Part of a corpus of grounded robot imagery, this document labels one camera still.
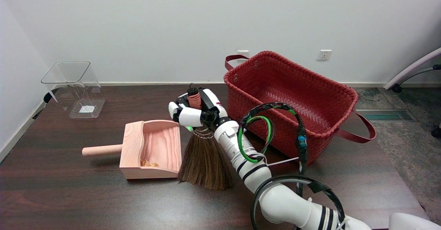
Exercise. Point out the metal floor vent grille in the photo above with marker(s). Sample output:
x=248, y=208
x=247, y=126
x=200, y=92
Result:
x=386, y=115

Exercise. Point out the clear plastic container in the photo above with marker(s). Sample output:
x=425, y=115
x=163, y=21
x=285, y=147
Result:
x=86, y=109

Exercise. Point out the yellow paper ball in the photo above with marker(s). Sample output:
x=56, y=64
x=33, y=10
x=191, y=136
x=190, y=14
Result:
x=153, y=164
x=144, y=162

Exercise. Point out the red woven basket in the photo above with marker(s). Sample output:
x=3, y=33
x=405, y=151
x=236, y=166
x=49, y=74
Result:
x=310, y=85

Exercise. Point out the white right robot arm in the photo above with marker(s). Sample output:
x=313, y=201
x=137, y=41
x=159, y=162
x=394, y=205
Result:
x=282, y=202

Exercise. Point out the wooden dustpan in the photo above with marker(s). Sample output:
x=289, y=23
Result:
x=160, y=144

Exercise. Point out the white wall outlet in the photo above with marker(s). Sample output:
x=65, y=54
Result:
x=324, y=54
x=243, y=52

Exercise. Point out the brown straw hand broom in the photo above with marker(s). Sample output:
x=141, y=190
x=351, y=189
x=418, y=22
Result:
x=205, y=164

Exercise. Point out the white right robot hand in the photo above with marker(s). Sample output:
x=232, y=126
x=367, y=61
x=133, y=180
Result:
x=189, y=117

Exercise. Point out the office chair base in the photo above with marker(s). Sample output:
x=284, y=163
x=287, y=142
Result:
x=413, y=68

